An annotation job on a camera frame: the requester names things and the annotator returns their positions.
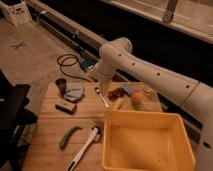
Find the blue sponge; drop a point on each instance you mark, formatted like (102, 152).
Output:
(128, 89)

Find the white crate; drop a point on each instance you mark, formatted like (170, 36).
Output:
(17, 14)

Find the blue power box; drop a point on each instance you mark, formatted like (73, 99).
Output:
(88, 67)

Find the dark grape bunch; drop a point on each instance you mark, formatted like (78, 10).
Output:
(115, 94)

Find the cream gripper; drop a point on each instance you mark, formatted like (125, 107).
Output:
(104, 86)

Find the orange green toy fruit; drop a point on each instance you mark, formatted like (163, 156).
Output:
(136, 99)

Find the yellow banana piece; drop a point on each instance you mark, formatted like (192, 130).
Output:
(118, 103)

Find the green cucumber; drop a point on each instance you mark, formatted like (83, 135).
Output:
(67, 135)

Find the light blue towel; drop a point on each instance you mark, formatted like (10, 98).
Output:
(74, 94)

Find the brown rectangular block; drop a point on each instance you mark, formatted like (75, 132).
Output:
(67, 108)

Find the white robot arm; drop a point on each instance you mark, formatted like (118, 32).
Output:
(191, 95)

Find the metal spoon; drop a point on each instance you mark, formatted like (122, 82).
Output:
(97, 89)

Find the white capped jar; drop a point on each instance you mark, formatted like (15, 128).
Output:
(150, 93)

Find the yellow plastic tray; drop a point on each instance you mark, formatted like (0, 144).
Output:
(146, 141)

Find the black chair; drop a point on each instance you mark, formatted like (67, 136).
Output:
(13, 119)

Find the dark metal cup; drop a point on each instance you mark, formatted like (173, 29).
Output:
(62, 85)

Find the wooden board table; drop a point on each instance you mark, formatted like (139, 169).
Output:
(44, 153)

